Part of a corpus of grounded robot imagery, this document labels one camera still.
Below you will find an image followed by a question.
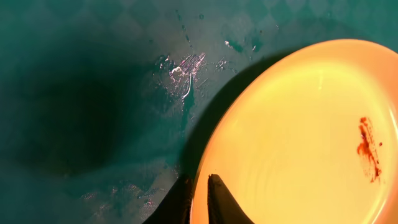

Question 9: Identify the yellow plate with stain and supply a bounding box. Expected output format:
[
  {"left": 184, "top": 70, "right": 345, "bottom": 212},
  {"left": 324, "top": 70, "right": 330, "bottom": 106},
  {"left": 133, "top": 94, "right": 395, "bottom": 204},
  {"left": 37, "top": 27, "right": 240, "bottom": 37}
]
[{"left": 190, "top": 39, "right": 397, "bottom": 223}]

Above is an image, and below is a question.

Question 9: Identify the blue plastic tray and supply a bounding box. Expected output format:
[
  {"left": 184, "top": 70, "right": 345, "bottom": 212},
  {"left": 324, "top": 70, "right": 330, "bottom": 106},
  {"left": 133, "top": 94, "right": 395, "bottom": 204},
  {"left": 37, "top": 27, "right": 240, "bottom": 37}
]
[{"left": 1, "top": 0, "right": 397, "bottom": 223}]

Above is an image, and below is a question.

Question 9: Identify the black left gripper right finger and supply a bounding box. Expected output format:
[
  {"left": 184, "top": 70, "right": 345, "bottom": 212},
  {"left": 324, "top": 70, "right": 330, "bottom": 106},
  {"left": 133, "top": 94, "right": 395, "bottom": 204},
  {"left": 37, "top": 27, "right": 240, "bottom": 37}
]
[{"left": 207, "top": 174, "right": 253, "bottom": 224}]

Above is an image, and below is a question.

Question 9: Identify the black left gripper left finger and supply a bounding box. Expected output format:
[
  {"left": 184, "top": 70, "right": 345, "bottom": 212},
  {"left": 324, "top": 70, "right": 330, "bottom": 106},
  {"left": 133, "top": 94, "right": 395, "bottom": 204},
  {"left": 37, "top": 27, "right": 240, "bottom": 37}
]
[{"left": 143, "top": 174, "right": 193, "bottom": 224}]

